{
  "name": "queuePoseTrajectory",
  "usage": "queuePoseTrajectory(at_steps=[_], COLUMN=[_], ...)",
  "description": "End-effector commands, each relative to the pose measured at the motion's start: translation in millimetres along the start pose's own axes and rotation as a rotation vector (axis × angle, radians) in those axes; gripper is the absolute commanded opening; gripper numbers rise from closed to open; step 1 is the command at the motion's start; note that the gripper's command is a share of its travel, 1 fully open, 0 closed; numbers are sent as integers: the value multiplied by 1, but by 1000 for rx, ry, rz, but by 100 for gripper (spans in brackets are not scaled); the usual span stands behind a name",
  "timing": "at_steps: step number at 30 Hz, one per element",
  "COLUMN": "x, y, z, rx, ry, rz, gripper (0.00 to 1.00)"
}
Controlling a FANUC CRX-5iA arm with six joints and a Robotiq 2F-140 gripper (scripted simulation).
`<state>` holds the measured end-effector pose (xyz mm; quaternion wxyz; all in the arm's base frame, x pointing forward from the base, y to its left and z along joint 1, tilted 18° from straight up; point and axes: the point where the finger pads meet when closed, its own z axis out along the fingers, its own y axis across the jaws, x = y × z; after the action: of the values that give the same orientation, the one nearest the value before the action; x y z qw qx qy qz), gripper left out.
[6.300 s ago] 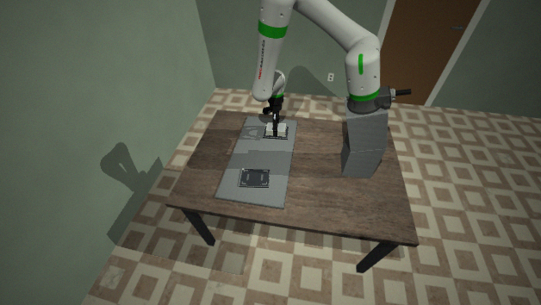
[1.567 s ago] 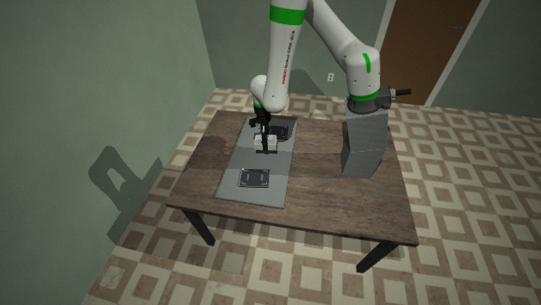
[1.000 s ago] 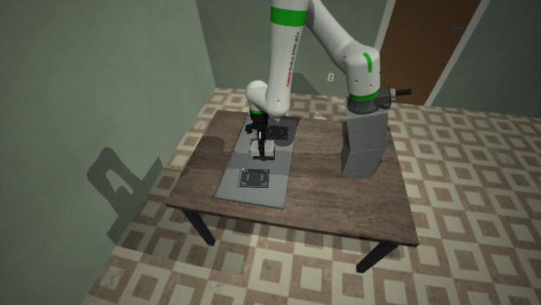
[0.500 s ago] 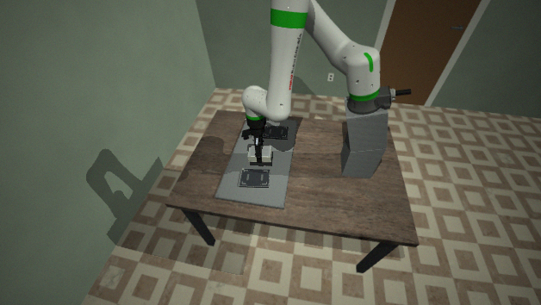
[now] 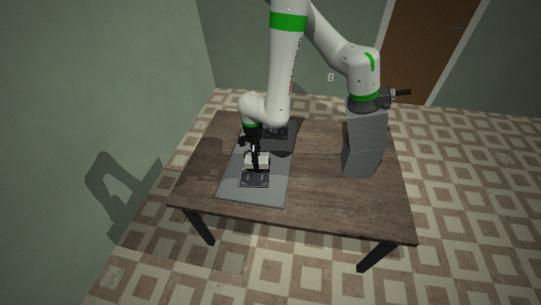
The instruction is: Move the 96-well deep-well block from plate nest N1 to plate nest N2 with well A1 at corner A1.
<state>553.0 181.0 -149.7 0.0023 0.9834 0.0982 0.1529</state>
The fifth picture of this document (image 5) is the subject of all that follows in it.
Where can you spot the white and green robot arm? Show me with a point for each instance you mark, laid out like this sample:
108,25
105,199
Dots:
359,64

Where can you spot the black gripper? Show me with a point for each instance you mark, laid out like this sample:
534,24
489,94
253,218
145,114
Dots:
255,148

